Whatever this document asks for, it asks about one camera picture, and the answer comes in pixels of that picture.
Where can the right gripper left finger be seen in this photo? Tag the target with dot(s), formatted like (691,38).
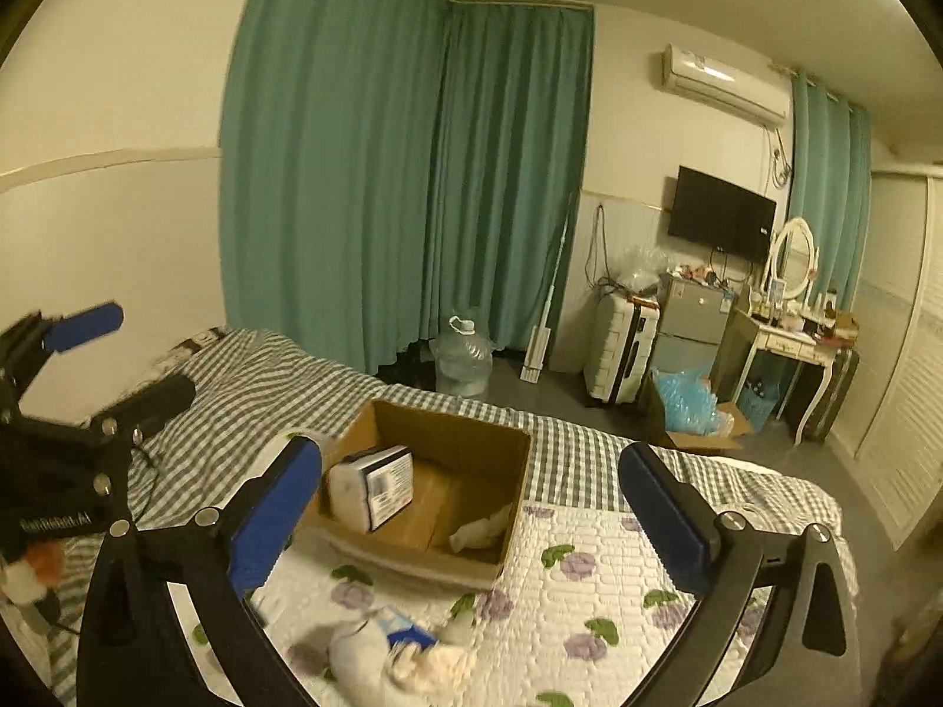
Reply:
(132,650)

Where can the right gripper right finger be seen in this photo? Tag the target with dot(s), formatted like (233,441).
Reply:
(805,649)

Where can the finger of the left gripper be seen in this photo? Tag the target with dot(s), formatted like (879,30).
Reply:
(145,413)
(59,334)

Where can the white knit glove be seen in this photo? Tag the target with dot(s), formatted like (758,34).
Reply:
(358,654)

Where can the navy white tissue pack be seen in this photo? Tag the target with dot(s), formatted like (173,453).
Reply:
(367,489)

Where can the small blue tissue packet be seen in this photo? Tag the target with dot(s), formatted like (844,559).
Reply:
(400,629)

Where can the cream lace cloth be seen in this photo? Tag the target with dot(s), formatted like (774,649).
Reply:
(430,671)

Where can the white socks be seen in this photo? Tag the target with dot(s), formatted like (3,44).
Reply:
(482,533)

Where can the grey checked blanket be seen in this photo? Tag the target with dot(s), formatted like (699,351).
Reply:
(256,390)

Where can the white floral quilt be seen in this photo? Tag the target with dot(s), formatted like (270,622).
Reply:
(582,611)

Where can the white louvred wardrobe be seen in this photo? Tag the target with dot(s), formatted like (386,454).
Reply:
(888,431)

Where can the blue plastic bags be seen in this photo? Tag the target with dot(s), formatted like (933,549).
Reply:
(690,405)

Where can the white dressing table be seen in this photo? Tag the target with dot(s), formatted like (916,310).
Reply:
(752,349)

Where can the large teal curtain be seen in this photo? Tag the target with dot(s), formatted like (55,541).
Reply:
(386,163)

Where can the clear water jug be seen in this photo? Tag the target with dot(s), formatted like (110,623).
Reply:
(463,359)

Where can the brown cardboard box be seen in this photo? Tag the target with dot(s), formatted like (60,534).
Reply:
(464,469)

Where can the small silver fridge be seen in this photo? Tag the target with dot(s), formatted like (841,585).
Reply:
(693,318)

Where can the white suitcase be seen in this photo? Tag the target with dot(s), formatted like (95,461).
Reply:
(620,348)

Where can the white mop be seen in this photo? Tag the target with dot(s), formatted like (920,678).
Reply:
(542,332)

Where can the white oval mirror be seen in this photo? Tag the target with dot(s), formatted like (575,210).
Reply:
(792,263)

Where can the narrow teal curtain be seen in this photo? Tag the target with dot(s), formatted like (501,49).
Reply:
(831,181)

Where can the white air conditioner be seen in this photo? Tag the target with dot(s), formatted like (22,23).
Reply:
(722,86)

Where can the black wall television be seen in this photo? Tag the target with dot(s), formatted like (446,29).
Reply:
(712,212)

